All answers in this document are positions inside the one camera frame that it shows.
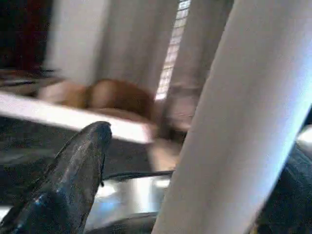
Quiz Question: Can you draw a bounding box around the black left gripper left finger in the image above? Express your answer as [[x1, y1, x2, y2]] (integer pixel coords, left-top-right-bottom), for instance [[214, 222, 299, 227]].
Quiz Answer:
[[0, 121, 113, 234]]

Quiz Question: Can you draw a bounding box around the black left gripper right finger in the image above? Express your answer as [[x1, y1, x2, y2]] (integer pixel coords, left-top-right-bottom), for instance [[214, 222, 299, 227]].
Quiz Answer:
[[248, 142, 312, 234]]

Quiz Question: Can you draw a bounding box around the white plastic table leg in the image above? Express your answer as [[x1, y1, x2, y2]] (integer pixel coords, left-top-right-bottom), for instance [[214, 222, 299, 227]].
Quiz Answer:
[[152, 0, 312, 234]]

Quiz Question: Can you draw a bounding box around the black mat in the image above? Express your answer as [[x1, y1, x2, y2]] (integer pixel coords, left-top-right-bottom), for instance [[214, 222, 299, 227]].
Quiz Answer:
[[0, 117, 153, 208]]

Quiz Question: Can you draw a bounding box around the brown rounded object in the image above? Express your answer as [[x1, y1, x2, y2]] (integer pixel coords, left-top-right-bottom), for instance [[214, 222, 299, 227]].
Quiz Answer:
[[39, 78, 157, 123]]

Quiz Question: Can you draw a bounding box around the grey curtain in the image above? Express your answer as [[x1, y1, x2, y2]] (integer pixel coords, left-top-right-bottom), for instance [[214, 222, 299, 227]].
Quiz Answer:
[[48, 0, 235, 134]]

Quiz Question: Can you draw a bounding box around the white window blind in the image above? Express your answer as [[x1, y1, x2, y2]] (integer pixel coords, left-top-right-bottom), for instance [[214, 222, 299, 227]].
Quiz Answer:
[[156, 0, 191, 101]]

